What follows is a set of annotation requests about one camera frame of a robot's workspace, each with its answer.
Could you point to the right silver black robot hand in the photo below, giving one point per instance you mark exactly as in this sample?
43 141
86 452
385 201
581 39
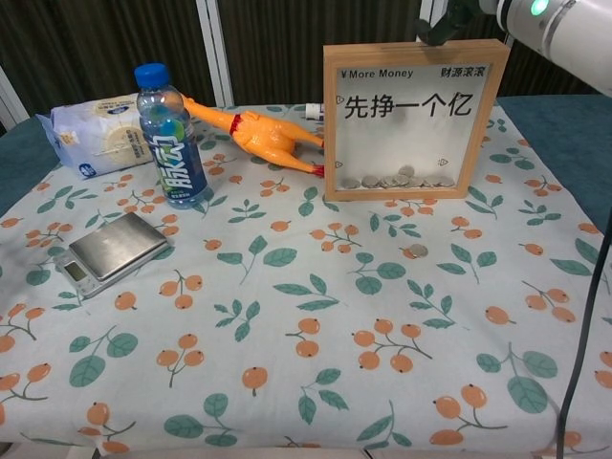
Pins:
454 21

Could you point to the silver coin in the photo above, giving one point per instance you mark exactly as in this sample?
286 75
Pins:
417 250

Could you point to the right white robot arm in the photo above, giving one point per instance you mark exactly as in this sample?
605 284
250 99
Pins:
564 28

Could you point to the silver coins heap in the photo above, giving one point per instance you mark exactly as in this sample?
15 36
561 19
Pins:
382 181

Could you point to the dark slatted partition screen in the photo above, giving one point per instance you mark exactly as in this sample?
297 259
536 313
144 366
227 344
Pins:
287 48

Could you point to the orange rubber chicken toy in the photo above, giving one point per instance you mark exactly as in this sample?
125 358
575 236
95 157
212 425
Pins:
263 136

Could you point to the blue drink bottle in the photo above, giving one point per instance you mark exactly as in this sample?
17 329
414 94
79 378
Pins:
177 158

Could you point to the white rice bag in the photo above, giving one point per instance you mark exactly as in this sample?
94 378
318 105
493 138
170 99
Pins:
95 138

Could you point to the floral print tablecloth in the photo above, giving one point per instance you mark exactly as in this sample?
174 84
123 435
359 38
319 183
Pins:
287 382

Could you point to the silver digital pocket scale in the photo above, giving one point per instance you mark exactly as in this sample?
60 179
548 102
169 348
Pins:
115 248

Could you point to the wooden frame money box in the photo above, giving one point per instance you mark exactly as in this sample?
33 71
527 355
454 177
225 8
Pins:
331 119

